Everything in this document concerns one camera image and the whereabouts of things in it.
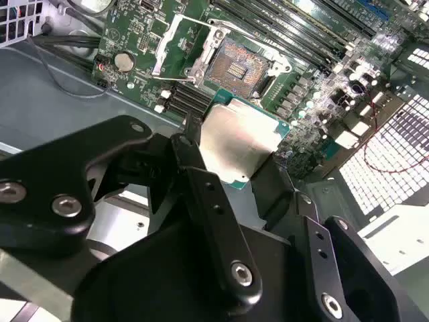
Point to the metal socket cover frame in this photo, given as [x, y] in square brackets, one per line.
[165, 47]

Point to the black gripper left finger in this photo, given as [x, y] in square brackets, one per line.
[50, 174]

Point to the silver green CPU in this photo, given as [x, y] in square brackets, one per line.
[238, 141]

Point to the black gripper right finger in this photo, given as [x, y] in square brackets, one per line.
[315, 278]

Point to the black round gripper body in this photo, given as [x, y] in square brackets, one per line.
[161, 288]

